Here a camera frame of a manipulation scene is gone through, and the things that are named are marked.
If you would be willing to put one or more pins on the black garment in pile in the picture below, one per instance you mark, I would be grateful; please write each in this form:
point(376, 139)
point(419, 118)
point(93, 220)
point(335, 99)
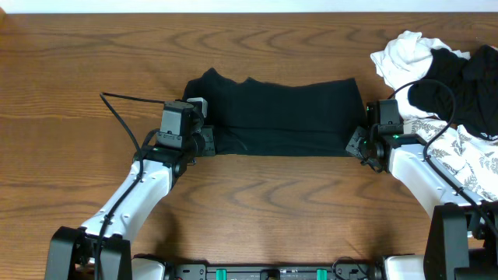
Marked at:
point(474, 84)

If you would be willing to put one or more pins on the black t-shirt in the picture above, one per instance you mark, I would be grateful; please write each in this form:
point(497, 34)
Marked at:
point(265, 119)

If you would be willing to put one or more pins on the white fern-print cloth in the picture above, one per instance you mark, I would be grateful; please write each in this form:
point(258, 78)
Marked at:
point(471, 160)

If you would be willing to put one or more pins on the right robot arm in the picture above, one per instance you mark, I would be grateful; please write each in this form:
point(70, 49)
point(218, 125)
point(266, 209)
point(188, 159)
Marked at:
point(462, 241)

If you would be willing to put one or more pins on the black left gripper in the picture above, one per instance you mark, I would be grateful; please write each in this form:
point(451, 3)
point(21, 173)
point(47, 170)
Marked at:
point(207, 134)

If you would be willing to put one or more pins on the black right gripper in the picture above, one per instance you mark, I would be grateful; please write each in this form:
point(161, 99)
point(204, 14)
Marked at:
point(352, 146)

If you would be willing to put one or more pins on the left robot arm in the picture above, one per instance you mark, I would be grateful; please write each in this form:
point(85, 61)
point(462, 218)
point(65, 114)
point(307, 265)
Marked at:
point(103, 243)

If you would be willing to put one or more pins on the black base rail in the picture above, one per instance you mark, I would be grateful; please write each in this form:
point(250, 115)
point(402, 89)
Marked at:
point(345, 268)

